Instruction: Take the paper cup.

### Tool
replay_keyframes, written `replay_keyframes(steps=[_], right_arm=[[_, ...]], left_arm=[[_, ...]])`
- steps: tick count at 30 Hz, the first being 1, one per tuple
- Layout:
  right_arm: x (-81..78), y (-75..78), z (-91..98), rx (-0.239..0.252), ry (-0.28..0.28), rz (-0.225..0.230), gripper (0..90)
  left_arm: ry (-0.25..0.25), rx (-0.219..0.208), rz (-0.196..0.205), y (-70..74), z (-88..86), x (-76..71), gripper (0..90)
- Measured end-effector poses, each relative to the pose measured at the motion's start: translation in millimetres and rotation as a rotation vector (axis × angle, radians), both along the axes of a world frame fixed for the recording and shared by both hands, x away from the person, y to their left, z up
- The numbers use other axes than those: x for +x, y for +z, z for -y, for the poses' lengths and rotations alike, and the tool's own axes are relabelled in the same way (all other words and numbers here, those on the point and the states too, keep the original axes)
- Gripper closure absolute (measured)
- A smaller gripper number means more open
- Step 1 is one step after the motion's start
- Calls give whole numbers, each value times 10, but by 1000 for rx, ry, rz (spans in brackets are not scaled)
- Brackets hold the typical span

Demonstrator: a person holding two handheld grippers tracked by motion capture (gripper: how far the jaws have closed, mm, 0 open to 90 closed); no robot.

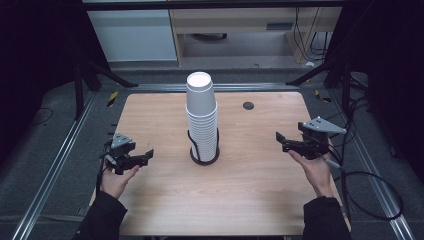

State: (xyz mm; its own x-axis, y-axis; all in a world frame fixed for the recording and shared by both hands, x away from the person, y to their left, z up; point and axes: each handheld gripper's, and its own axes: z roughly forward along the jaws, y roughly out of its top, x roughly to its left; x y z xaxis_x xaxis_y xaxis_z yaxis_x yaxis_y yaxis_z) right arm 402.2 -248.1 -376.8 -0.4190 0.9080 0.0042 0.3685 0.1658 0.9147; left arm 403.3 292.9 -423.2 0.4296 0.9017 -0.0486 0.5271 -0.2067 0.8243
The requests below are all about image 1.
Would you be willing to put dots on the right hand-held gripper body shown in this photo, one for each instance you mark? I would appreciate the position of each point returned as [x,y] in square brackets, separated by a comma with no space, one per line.
[316,143]

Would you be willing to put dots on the black round table grommet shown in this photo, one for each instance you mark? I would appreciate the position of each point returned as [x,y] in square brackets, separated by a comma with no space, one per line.
[248,105]

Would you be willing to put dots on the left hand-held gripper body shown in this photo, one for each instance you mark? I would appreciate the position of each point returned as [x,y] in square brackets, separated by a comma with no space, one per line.
[120,146]

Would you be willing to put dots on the white cabinet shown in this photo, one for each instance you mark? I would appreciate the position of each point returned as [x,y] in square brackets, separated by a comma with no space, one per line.
[133,36]

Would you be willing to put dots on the yellow black floor tape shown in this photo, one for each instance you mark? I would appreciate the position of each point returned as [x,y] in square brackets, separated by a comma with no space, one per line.
[112,98]
[320,96]

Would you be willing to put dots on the metal floor rail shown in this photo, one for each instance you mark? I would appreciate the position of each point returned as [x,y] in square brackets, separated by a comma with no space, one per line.
[376,180]
[240,87]
[53,166]

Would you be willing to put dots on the black curtain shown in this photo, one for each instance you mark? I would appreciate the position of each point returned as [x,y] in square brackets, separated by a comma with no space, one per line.
[393,66]
[33,66]

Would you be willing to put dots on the black cup holder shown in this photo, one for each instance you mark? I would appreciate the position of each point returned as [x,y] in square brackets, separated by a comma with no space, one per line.
[204,162]

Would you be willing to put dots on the stack of white paper cups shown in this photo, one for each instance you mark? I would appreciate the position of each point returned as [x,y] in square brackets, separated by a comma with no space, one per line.
[201,113]

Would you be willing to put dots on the black metal stand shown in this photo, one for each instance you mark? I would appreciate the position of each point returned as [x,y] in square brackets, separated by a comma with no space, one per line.
[79,90]
[346,83]

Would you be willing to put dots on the small white plug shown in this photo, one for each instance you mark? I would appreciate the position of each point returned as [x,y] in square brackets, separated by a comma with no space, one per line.
[310,64]

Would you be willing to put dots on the person's right hand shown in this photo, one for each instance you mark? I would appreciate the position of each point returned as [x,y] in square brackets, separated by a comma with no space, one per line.
[316,173]

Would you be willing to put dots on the person's left hand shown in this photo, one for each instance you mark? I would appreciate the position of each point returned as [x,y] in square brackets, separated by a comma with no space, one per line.
[115,183]

